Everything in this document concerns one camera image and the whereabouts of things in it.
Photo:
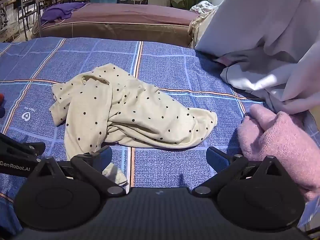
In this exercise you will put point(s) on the red object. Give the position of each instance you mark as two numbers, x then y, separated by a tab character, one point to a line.
1	98

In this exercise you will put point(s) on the cream polka dot garment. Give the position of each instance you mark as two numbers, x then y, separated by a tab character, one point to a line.
125	105

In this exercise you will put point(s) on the wall shelf with small things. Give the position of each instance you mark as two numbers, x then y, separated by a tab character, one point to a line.
7	5

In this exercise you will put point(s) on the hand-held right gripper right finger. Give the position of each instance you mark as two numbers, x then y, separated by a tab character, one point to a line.
216	158

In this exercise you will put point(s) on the white cloth with dark trim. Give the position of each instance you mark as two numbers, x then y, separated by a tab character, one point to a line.
257	80

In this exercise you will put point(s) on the pink fleece clothing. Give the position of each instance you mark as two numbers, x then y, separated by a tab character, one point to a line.
280	142

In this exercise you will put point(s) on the lavender quilt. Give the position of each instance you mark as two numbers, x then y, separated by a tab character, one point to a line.
262	17

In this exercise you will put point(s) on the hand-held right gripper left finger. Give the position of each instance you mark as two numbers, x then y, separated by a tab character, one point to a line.
106	156

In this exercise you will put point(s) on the green houseplant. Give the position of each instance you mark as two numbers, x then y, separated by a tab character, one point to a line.
190	0

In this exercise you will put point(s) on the floral cream pillow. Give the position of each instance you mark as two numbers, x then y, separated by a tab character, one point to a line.
200	22

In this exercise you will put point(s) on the purple blanket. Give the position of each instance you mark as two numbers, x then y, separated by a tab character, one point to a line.
62	11

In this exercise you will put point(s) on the blue plaid bedsheet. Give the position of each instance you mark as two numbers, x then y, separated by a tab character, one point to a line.
175	67

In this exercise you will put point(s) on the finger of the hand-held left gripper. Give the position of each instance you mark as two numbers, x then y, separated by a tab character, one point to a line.
27	146

